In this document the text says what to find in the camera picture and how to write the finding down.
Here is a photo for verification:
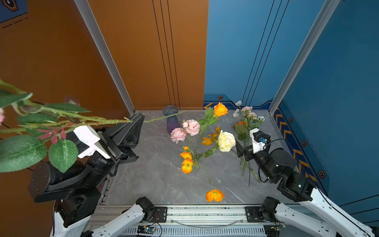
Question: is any cream rose flower stem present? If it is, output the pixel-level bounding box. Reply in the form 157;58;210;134
195;130;236;161

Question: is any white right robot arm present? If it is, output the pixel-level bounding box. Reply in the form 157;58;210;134
236;142;379;237

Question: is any yellow rose flower stem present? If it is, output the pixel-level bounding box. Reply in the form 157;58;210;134
199;102;228;136

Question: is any clear ribbed glass vase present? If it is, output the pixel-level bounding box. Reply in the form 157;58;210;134
185;153;200;176

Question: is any pink white bouquet spray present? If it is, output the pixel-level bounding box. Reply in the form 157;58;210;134
233;106;265;186

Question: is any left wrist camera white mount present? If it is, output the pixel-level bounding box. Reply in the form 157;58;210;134
73;125;111;159

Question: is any left aluminium corner post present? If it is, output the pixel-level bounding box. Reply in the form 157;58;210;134
74;0;135;115

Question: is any small pink rose spray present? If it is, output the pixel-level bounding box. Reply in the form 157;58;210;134
0;78;186;173

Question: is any right aluminium corner post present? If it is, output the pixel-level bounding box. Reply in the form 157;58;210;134
268;0;340;116

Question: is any orange poppy flower stem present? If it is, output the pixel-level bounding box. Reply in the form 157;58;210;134
180;146;225;202

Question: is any orange cosmos flower stem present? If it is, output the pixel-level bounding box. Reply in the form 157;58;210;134
202;127;221;146

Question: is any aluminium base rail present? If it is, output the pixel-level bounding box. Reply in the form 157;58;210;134
85;204;335;237

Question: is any green circuit board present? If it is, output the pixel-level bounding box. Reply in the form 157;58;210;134
136;226;157;237

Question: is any purple ribbed glass vase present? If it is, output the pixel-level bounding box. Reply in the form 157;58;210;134
162;105;181;134

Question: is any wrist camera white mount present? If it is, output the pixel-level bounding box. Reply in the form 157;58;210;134
73;125;111;159
250;128;271;154

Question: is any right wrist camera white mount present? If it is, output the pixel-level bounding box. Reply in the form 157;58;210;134
250;128;271;154

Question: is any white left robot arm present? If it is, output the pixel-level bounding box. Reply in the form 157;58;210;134
28;113;157;237

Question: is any white blossom spray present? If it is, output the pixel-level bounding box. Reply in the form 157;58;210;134
233;100;242;118

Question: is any aluminium corner post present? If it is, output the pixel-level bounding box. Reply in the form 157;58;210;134
268;0;340;116
74;0;135;115

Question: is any pink peony flower stem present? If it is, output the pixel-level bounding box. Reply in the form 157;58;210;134
170;119;200;155

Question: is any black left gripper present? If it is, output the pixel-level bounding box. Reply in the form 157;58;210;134
83;115;141;191

